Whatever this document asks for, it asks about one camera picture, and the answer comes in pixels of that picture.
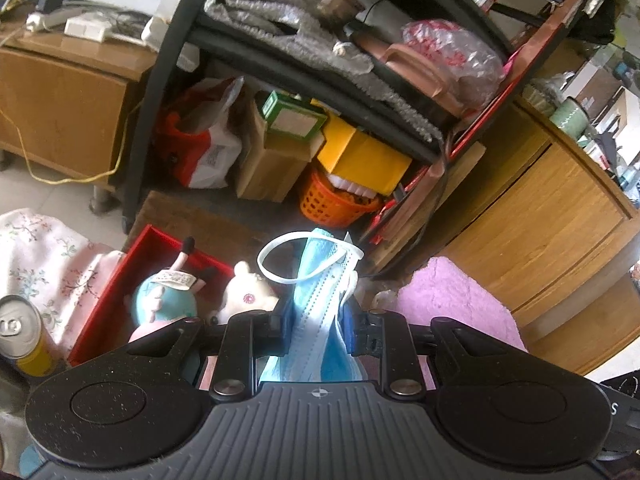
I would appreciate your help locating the black shelf rack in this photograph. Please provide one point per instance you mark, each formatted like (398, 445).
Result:
(160, 85)

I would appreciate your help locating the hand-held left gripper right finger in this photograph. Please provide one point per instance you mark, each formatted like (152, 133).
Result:
(354, 327)

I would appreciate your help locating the red white plastic bag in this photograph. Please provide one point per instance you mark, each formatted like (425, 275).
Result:
(210, 155)

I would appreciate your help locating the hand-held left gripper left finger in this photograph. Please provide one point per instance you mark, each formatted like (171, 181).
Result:
(286, 320)

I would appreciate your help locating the floral tablecloth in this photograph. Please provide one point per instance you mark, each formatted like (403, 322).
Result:
(45, 265)

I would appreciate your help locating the pink lidded container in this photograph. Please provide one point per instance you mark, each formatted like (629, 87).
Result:
(415, 67)

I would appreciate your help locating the green mug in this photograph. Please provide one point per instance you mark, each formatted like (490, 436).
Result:
(570, 117)

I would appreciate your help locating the white power adapter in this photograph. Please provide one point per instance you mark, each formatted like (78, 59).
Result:
(87, 27)

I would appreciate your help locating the red leaning panel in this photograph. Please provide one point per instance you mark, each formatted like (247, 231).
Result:
(500, 90)

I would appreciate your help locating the pig plush toy blue dress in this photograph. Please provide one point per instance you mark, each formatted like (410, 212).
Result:
(167, 302)

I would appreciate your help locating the blue face mask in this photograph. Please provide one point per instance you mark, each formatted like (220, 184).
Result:
(317, 300)

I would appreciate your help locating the bubble wrap sheet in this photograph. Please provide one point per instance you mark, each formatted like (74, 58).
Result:
(300, 35)

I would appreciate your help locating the pink plush toy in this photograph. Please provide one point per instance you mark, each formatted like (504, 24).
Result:
(245, 292)

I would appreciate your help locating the yellow box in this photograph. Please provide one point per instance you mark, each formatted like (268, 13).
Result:
(365, 157)

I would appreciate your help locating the pink purple fluffy towel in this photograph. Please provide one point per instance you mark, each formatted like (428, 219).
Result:
(450, 295)

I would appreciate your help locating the blue yellow drink can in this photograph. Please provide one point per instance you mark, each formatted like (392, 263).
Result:
(22, 335)

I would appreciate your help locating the clear red printed plastic bag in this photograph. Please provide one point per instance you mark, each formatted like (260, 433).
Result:
(465, 55)

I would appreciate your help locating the green white box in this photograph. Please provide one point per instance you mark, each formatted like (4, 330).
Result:
(292, 117)

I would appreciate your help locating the orange plastic basket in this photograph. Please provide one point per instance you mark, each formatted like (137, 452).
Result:
(325, 207)

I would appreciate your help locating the wooden cabinet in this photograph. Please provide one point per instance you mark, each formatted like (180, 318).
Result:
(540, 220)

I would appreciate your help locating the wooden desk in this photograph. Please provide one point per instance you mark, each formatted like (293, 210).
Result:
(60, 105)

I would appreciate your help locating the brown cardboard box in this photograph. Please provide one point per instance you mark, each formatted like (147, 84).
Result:
(270, 170)

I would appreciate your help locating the red cardboard box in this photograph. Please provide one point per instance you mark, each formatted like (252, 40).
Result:
(105, 310)

